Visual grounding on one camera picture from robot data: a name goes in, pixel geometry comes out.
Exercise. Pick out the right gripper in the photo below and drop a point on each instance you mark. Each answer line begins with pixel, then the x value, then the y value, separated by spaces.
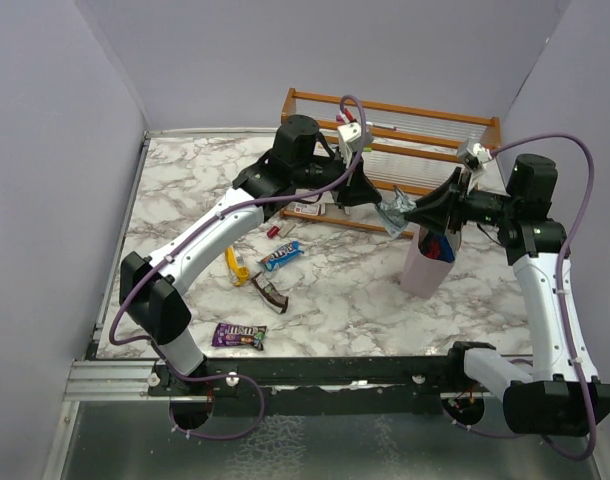
pixel 437 218

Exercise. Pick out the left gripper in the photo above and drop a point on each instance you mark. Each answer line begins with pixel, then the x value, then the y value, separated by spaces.
pixel 357 189

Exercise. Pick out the grey plastic clip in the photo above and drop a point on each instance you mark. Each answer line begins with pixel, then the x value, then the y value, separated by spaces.
pixel 392 213

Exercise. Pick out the blue Burts chips bag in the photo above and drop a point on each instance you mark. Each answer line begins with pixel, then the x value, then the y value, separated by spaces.
pixel 436 247

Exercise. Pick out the white paper bag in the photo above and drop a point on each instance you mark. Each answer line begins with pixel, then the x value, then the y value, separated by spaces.
pixel 421 276

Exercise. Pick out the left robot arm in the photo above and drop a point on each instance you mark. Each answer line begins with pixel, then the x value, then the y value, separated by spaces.
pixel 151 288

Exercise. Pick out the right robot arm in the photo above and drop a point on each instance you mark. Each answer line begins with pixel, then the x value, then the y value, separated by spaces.
pixel 562 395

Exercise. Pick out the red white card box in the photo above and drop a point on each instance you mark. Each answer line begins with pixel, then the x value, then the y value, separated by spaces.
pixel 314 209

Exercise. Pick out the wooden shelf rack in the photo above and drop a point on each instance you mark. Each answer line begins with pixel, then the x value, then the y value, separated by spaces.
pixel 417 157

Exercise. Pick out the magenta marker pen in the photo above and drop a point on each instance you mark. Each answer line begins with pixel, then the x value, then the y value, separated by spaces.
pixel 345 119

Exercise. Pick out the small white eraser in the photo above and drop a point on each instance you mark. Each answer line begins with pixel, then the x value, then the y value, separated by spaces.
pixel 287 228

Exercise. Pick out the small red cylinder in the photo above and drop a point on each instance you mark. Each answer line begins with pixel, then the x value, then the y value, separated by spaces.
pixel 273 231

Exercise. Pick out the blue M&M's packet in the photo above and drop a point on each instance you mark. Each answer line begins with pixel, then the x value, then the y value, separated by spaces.
pixel 281 256

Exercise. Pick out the brown chocolate bar wrapper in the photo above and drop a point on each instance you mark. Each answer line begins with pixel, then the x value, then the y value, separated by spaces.
pixel 270 294

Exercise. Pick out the yellow snack bar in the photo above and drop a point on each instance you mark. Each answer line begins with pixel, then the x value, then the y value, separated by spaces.
pixel 237 269

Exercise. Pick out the purple M&M's packet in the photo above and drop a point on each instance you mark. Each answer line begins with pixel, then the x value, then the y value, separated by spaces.
pixel 233 335

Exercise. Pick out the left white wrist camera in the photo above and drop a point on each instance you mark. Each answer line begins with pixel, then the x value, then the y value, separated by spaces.
pixel 351 139

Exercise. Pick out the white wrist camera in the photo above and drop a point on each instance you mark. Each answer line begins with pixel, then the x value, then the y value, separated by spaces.
pixel 351 139
pixel 475 158

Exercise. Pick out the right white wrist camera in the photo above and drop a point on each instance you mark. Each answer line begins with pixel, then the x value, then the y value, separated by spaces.
pixel 475 158

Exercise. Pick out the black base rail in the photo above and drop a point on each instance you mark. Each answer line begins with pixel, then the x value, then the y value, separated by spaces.
pixel 315 386

